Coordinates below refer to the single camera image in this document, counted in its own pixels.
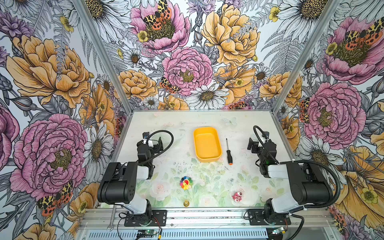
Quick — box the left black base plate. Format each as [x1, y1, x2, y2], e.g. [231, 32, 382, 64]
[124, 210, 168, 227]

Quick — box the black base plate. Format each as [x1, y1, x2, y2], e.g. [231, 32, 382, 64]
[247, 209, 292, 226]
[124, 210, 168, 227]

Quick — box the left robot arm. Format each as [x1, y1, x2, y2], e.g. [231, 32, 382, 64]
[97, 132, 164, 227]

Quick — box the white vent grille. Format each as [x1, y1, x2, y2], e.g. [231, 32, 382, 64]
[83, 228, 268, 240]

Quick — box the aluminium front rail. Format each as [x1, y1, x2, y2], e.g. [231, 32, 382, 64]
[79, 207, 334, 230]

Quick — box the right green circuit board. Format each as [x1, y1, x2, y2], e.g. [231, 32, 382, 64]
[271, 227, 286, 235]

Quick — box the right black corrugated cable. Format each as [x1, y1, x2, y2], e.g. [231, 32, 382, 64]
[252, 125, 342, 209]

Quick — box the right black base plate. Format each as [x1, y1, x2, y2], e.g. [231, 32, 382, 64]
[247, 209, 292, 226]

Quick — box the yellow plastic bin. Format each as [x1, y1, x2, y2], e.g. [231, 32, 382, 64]
[193, 127, 223, 163]

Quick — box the black orange screwdriver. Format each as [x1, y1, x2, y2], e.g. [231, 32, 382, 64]
[226, 138, 233, 166]

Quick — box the rainbow flower toy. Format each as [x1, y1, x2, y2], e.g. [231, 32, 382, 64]
[180, 176, 193, 190]

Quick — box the green circuit board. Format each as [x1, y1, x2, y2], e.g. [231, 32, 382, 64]
[136, 230, 160, 239]
[271, 227, 286, 235]

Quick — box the silver wrench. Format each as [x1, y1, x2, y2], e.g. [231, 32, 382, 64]
[107, 205, 117, 232]

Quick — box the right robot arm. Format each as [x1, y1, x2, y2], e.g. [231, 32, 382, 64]
[247, 133, 341, 225]

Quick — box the left black cable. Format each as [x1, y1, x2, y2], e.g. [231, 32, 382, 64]
[138, 129, 175, 166]

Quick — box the pink strawberry bear toy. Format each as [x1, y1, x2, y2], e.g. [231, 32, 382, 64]
[232, 192, 243, 203]

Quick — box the left green circuit board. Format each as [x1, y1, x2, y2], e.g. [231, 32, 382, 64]
[136, 230, 160, 239]

